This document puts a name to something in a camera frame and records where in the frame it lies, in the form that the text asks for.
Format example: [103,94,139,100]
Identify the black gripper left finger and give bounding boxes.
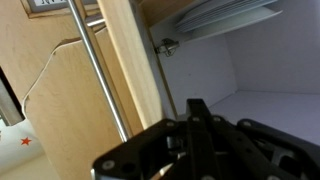
[90,98,221,180]

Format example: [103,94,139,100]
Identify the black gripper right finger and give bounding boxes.
[199,98,320,180]

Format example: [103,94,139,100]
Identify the long metal bar door handle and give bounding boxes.
[66,0,132,144]

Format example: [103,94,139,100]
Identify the metal cabinet hinge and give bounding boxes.
[154,37,181,58]

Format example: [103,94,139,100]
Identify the light plywood panel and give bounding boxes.
[20,26,144,180]

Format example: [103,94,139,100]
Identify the stack of white plates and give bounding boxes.
[175,0,284,43]

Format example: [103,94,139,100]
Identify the framed white text sign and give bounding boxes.
[19,0,101,20]

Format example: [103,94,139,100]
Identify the wall cabinet body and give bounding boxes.
[133,0,320,148]

